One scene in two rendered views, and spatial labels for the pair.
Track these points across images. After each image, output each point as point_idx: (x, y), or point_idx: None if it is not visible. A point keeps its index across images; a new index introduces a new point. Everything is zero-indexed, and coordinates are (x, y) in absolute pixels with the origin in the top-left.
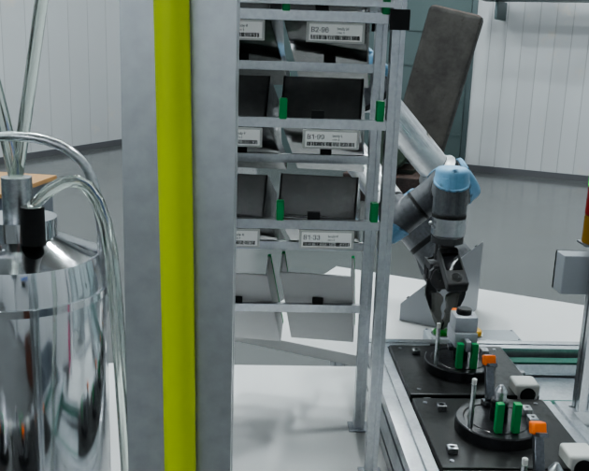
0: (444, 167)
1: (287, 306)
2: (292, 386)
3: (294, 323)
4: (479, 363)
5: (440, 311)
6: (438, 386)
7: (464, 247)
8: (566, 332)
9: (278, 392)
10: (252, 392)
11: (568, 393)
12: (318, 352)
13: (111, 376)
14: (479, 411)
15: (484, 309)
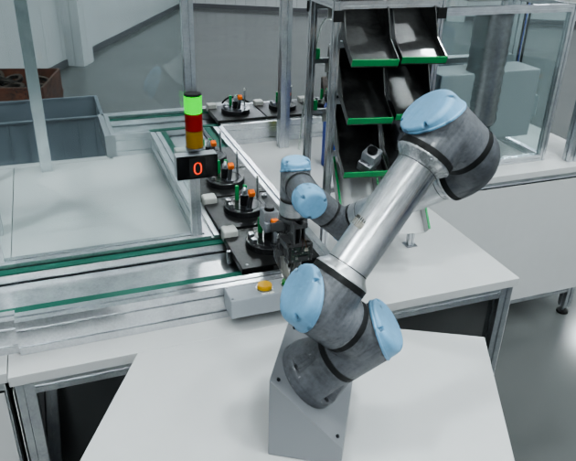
0: (302, 155)
1: None
2: (381, 281)
3: None
4: (256, 236)
5: (291, 264)
6: None
7: (290, 345)
8: (161, 418)
9: (385, 274)
10: (400, 272)
11: (195, 271)
12: None
13: (496, 268)
14: (253, 206)
15: (257, 455)
